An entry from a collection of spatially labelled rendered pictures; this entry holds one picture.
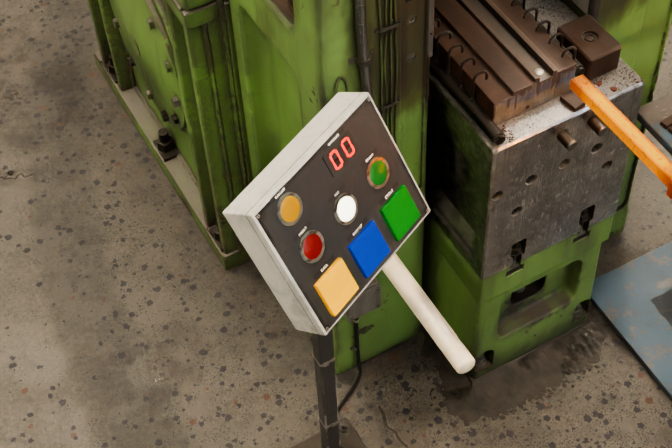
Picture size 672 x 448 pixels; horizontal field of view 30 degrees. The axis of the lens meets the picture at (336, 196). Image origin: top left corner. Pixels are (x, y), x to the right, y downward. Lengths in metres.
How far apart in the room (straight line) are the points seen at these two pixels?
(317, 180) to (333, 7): 0.34
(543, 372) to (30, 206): 1.54
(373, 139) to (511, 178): 0.48
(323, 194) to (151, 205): 1.55
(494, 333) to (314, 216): 1.07
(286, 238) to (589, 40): 0.88
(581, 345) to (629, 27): 0.90
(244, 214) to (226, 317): 1.34
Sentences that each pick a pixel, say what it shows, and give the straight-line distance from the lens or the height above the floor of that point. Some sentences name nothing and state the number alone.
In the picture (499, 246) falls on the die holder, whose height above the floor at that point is 0.57.
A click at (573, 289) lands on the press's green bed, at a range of 3.24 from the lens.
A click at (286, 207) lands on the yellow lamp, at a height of 1.17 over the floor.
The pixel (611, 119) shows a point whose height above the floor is 1.07.
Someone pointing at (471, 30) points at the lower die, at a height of 0.99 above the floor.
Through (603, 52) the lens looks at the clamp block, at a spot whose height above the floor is 0.98.
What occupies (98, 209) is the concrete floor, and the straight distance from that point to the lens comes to 3.69.
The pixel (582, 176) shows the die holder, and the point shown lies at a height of 0.69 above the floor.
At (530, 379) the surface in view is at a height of 0.00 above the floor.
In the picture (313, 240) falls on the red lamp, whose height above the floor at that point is 1.10.
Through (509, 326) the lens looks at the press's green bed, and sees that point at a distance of 3.19.
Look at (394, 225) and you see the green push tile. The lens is 2.29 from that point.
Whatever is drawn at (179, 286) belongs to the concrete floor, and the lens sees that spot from 3.48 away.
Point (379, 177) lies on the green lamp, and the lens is 2.25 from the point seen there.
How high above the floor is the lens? 2.81
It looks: 51 degrees down
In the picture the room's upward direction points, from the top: 3 degrees counter-clockwise
